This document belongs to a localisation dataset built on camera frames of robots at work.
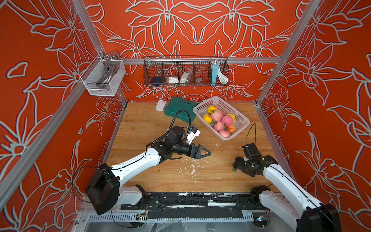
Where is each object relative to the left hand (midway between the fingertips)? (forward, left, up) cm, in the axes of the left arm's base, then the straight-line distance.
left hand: (205, 152), depth 71 cm
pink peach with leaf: (+26, -11, -12) cm, 31 cm away
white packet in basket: (+40, +19, +14) cm, 47 cm away
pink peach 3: (+20, -15, -12) cm, 28 cm away
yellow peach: (+43, -7, -12) cm, 45 cm away
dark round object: (+45, +32, +9) cm, 56 cm away
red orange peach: (+26, -20, -14) cm, 35 cm away
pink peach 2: (+29, -17, -8) cm, 34 cm away
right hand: (0, -19, -17) cm, 26 cm away
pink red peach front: (-4, -20, -11) cm, 23 cm away
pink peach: (+32, -10, -8) cm, 35 cm away
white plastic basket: (+42, 0, -12) cm, 44 cm away
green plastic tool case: (+50, +21, -17) cm, 57 cm away
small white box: (+49, +34, -18) cm, 62 cm away
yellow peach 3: (+34, -22, -11) cm, 42 cm away
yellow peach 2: (+33, -4, -12) cm, 35 cm away
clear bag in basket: (+46, +13, +12) cm, 49 cm away
